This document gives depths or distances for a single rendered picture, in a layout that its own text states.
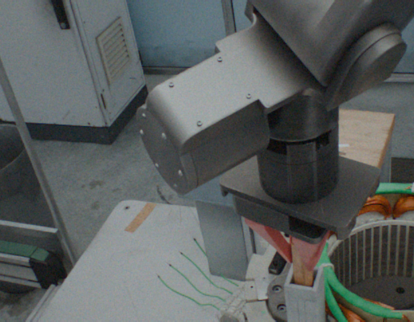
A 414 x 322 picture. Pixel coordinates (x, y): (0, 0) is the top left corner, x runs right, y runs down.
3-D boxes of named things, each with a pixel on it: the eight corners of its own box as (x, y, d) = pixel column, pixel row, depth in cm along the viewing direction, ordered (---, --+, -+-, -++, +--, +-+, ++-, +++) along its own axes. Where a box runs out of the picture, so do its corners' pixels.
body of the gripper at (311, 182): (344, 247, 39) (345, 167, 34) (219, 200, 44) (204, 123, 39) (382, 186, 43) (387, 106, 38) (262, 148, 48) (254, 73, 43)
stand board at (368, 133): (231, 182, 85) (229, 168, 84) (274, 114, 99) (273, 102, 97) (370, 202, 77) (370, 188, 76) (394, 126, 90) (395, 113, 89)
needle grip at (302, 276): (294, 293, 50) (290, 246, 46) (294, 278, 51) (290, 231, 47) (313, 292, 49) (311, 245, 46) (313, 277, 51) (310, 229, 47)
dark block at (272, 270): (290, 254, 64) (289, 245, 63) (280, 276, 62) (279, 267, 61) (278, 251, 65) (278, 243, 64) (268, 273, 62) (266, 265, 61)
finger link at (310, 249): (319, 306, 45) (317, 227, 39) (241, 272, 49) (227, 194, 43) (355, 246, 49) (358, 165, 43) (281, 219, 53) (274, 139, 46)
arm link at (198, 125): (421, 31, 28) (312, -79, 31) (225, 133, 24) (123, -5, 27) (346, 148, 38) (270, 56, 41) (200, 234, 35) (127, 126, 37)
